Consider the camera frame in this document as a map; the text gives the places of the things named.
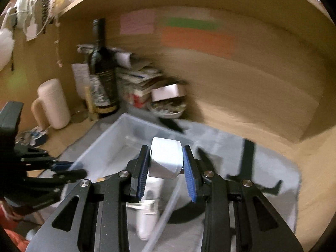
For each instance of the white plush hanging item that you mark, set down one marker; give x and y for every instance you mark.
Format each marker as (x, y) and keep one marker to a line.
(6, 47)

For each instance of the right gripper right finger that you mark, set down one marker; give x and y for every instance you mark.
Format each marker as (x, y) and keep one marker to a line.
(194, 173)

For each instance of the pink sticky note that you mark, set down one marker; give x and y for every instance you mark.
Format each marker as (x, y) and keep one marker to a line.
(139, 22)

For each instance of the orange sticky note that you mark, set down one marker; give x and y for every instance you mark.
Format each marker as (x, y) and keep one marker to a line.
(208, 42)

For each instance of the stack of books and papers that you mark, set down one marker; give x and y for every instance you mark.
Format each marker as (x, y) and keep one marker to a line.
(136, 76)

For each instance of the hanging white cord charms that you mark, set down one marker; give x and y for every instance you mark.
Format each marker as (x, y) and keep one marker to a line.
(33, 17)

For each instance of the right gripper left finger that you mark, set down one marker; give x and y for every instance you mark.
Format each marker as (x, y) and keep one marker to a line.
(138, 169)

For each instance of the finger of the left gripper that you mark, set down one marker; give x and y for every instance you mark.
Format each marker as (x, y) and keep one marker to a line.
(60, 166)
(58, 180)

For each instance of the white small card box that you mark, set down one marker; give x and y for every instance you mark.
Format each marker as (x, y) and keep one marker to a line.
(168, 92)

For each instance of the white handwritten paper note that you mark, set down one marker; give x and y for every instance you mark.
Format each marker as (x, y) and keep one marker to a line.
(81, 77)

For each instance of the orange cloth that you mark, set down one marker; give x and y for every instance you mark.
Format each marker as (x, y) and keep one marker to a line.
(9, 224)

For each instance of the green sticky note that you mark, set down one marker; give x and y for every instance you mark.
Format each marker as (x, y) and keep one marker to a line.
(190, 23)

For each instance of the white bowl of stones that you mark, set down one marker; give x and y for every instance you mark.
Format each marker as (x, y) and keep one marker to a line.
(167, 109)

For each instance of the dark wine bottle elephant label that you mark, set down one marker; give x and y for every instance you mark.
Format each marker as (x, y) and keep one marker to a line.
(102, 73)

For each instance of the beige mug with handle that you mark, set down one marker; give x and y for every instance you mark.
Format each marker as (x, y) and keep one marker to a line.
(50, 108)

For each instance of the white handheld massager device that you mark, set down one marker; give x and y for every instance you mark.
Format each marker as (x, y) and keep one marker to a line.
(148, 204)

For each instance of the grey black patterned mat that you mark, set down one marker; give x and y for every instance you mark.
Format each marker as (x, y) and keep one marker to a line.
(237, 215)

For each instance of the blue cartoon sticker card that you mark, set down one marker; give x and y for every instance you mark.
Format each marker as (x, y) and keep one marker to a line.
(34, 137)

